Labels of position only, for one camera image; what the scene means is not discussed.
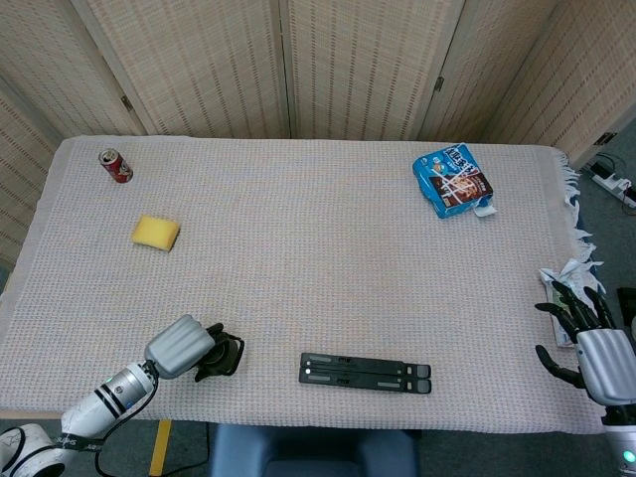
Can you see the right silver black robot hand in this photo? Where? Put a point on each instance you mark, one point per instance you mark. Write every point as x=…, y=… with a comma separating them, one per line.
x=596, y=358

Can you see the red soda can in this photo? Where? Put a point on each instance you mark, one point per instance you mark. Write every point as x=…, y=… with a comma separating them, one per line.
x=116, y=166

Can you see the black folding laptop stand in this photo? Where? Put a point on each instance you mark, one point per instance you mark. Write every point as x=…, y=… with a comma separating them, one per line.
x=365, y=373

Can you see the woven beige tablecloth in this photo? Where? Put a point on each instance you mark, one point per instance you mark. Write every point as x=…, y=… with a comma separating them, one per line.
x=308, y=248

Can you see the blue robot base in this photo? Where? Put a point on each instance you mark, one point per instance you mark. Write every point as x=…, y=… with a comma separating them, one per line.
x=313, y=451

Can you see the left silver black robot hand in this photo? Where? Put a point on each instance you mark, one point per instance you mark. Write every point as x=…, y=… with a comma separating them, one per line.
x=181, y=348

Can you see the yellow sponge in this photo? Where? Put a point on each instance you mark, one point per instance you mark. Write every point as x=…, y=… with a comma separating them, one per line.
x=155, y=232

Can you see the white power strip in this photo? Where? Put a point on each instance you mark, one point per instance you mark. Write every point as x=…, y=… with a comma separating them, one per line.
x=613, y=181

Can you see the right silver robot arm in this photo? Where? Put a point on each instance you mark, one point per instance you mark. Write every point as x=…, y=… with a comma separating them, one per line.
x=623, y=442

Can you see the crumpled white paper package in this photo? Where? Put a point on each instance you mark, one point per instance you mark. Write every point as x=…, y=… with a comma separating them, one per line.
x=564, y=288

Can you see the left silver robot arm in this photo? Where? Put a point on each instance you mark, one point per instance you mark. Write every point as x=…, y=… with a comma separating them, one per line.
x=94, y=402

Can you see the woven folding screen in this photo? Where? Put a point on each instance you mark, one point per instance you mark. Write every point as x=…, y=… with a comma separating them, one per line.
x=318, y=67

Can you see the blue snack package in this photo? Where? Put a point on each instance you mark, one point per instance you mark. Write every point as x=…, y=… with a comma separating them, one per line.
x=453, y=181

